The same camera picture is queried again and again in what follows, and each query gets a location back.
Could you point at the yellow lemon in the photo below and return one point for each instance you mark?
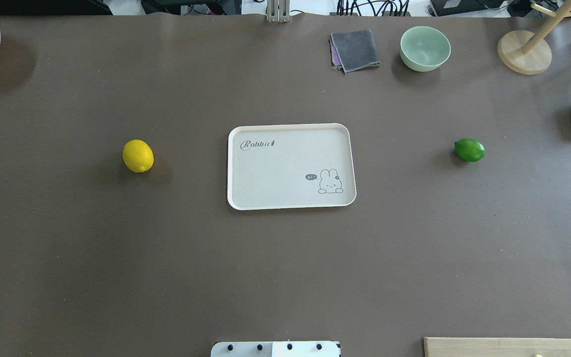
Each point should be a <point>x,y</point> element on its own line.
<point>138,156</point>

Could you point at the green lime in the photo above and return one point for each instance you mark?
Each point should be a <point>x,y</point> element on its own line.
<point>469,149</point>

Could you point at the cream rabbit print tray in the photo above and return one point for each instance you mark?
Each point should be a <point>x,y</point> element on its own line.
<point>290,166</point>

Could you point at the purple cloth under grey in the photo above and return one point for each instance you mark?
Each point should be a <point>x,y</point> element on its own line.
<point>336,63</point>

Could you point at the grey folded cloth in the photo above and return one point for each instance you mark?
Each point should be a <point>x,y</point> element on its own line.
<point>356,49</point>

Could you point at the mint green bowl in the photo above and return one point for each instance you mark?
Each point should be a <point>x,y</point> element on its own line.
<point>424,48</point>

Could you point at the wooden cutting board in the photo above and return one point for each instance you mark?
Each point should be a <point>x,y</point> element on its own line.
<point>496,347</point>

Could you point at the wooden mug tree stand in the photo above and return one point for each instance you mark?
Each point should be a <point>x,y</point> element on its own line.
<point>526,52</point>

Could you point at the aluminium camera post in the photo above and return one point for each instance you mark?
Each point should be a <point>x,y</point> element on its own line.
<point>278,11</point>

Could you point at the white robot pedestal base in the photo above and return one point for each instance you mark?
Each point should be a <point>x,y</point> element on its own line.
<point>277,349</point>

